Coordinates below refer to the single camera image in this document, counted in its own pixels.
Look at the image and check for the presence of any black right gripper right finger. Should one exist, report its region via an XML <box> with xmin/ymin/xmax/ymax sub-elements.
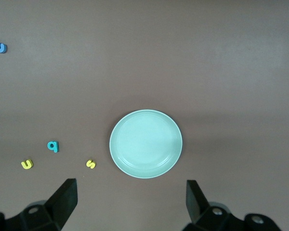
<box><xmin>185</xmin><ymin>180</ymin><xmax>283</xmax><ymax>231</ymax></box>

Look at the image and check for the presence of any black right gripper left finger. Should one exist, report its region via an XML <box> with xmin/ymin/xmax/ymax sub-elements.
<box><xmin>0</xmin><ymin>178</ymin><xmax>78</xmax><ymax>231</ymax></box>

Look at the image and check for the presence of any green plate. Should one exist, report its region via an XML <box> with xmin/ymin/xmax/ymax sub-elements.
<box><xmin>109</xmin><ymin>109</ymin><xmax>184</xmax><ymax>179</ymax></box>

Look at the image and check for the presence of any yellow letter u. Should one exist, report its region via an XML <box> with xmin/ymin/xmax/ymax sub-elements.
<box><xmin>21</xmin><ymin>159</ymin><xmax>34</xmax><ymax>170</ymax></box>

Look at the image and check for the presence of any brown table cover sheet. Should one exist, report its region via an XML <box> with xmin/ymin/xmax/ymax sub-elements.
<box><xmin>0</xmin><ymin>0</ymin><xmax>289</xmax><ymax>231</ymax></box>

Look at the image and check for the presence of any teal letter q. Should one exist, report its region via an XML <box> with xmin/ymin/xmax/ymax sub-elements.
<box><xmin>47</xmin><ymin>141</ymin><xmax>60</xmax><ymax>153</ymax></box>

